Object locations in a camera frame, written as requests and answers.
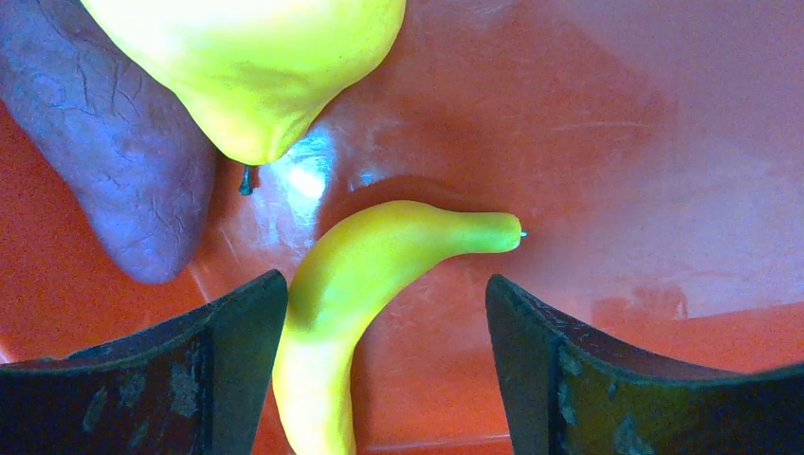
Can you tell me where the yellow banana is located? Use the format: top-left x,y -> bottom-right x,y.
271,200 -> 523,454

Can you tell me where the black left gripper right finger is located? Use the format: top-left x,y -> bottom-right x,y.
485,274 -> 803,454

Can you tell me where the yellow pear squash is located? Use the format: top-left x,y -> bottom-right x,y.
85,1 -> 406,165

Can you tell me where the purple eggplant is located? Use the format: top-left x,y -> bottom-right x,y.
1,1 -> 217,284

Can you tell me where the red plastic tray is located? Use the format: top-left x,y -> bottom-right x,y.
1,1 -> 803,454

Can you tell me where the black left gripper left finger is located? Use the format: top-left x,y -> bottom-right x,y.
1,270 -> 288,454

